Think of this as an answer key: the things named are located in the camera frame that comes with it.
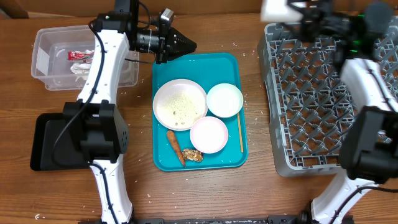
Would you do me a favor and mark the grey dish rack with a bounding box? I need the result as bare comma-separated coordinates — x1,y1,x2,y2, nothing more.
257,16,398,178

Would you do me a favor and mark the red snack wrapper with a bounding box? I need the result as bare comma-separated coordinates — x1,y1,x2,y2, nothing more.
68,50,94,61

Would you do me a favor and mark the small pink plate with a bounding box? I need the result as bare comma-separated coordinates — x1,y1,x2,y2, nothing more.
190,116,229,154

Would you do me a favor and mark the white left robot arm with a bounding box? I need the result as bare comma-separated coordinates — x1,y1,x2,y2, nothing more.
50,1,197,223

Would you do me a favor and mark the orange carrot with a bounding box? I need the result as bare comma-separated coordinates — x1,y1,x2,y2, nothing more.
167,130,186,167

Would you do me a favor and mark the clear plastic bin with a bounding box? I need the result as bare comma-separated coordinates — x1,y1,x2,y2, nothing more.
30,24,140,91

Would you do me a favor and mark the brown food scrap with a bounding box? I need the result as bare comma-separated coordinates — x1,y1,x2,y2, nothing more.
182,149,204,162

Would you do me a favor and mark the white napkin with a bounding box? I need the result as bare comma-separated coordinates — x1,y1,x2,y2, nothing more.
70,50,95,81

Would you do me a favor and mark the pale green bowl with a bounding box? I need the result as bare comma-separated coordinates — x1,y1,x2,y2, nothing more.
206,83,244,118

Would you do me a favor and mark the white cup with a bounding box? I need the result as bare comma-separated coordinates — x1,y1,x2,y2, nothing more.
260,0,303,22

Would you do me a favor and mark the wooden chopstick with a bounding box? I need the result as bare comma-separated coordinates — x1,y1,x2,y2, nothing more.
237,112,244,153

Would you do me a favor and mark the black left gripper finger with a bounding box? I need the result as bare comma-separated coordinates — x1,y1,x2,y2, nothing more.
170,27,197,50
167,47,196,61

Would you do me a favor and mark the large white plate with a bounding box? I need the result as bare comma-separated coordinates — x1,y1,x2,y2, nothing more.
152,79,208,131

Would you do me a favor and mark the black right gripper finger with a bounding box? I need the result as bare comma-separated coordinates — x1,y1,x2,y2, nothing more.
287,0,333,12
281,22,314,42

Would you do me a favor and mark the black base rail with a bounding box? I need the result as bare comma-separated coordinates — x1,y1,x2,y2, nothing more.
129,215,316,224

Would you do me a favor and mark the black tray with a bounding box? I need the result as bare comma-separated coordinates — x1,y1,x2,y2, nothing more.
30,113,90,171

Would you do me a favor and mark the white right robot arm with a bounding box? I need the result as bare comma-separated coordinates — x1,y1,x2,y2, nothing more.
283,1,397,223

